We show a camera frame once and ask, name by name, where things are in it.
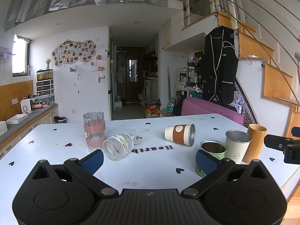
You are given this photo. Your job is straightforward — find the green printed metal cup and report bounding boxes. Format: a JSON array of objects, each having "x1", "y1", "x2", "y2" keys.
[{"x1": 195, "y1": 140, "x2": 227, "y2": 178}]

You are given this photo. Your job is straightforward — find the plastic drawer unit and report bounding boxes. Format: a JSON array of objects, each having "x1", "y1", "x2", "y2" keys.
[{"x1": 36, "y1": 79, "x2": 55, "y2": 97}]

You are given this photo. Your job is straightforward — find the flat white box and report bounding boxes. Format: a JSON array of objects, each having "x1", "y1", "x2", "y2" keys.
[{"x1": 6, "y1": 113, "x2": 29, "y2": 125}]

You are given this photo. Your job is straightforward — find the white heart-print tablecloth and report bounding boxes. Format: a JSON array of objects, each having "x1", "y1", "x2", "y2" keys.
[{"x1": 0, "y1": 113, "x2": 300, "y2": 197}]

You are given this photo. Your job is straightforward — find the dark wooden door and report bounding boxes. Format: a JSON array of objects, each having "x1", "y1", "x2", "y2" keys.
[{"x1": 126, "y1": 46, "x2": 146, "y2": 103}]

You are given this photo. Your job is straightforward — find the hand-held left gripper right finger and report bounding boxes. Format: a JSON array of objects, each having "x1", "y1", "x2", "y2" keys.
[{"x1": 181, "y1": 150, "x2": 272, "y2": 197}]

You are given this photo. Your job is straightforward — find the photo collage wall board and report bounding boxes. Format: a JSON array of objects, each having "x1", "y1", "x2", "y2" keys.
[{"x1": 51, "y1": 39, "x2": 97, "y2": 66}]

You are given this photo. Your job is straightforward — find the black jacket with white trim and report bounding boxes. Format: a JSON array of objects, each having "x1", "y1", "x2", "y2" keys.
[{"x1": 202, "y1": 25, "x2": 239, "y2": 106}]

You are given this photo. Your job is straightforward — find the white pegboard panel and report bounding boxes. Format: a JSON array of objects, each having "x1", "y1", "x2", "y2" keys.
[{"x1": 231, "y1": 76, "x2": 249, "y2": 116}]

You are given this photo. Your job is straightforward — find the purple chair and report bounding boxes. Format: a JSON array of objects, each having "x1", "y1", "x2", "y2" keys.
[{"x1": 181, "y1": 97, "x2": 244, "y2": 126}]

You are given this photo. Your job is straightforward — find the hanging door mirror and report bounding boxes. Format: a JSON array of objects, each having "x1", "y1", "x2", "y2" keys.
[{"x1": 129, "y1": 59, "x2": 138, "y2": 83}]

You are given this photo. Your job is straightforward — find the clear ribbed glass cartoon cup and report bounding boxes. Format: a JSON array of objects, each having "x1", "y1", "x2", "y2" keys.
[{"x1": 102, "y1": 129, "x2": 141, "y2": 162}]

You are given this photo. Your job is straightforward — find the cream steel cup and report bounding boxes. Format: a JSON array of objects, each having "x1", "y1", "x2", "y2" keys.
[{"x1": 225, "y1": 130, "x2": 253, "y2": 165}]

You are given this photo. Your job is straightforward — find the bamboo cup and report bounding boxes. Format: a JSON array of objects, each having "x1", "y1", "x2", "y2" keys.
[{"x1": 242, "y1": 123, "x2": 268, "y2": 165}]

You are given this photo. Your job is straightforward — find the wooden staircase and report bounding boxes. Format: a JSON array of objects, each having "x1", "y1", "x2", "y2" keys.
[{"x1": 217, "y1": 10, "x2": 300, "y2": 133}]

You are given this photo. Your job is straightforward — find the glass fish tank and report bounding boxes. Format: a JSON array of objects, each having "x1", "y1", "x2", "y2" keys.
[{"x1": 36, "y1": 69, "x2": 54, "y2": 81}]

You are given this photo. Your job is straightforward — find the red cardboard box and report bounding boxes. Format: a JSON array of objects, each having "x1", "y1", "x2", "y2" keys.
[{"x1": 145, "y1": 102, "x2": 161, "y2": 119}]

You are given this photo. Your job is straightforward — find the kitchen counter cabinet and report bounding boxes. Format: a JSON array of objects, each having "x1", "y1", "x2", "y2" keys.
[{"x1": 0, "y1": 103, "x2": 59, "y2": 161}]

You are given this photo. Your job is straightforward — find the storage rack with bottles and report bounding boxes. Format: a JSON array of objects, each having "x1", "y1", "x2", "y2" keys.
[{"x1": 176, "y1": 56, "x2": 203, "y2": 92}]

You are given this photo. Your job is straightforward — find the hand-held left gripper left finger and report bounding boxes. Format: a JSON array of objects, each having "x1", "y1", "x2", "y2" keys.
[{"x1": 28, "y1": 149, "x2": 119, "y2": 197}]

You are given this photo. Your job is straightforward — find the tall clear glass pink bands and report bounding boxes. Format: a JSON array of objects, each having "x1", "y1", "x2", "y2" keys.
[{"x1": 83, "y1": 112, "x2": 107, "y2": 152}]

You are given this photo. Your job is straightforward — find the hanging wall ornament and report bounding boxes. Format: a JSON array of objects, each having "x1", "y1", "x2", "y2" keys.
[{"x1": 96, "y1": 55, "x2": 105, "y2": 84}]

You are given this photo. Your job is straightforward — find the window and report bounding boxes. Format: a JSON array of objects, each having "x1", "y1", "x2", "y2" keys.
[{"x1": 12, "y1": 34, "x2": 31, "y2": 77}]

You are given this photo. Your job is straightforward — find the cream cup with brown sleeve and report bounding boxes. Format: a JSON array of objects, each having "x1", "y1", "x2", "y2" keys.
[{"x1": 164, "y1": 123, "x2": 196, "y2": 147}]

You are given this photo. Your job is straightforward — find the metal stair railing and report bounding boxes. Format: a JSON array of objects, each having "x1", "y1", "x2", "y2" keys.
[{"x1": 183, "y1": 0, "x2": 300, "y2": 92}]

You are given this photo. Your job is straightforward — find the washing machine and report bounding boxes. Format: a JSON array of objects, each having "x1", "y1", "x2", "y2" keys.
[{"x1": 143, "y1": 79, "x2": 151, "y2": 101}]

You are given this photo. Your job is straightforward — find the small white appliance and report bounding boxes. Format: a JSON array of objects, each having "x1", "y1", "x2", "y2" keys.
[{"x1": 20, "y1": 99, "x2": 33, "y2": 113}]

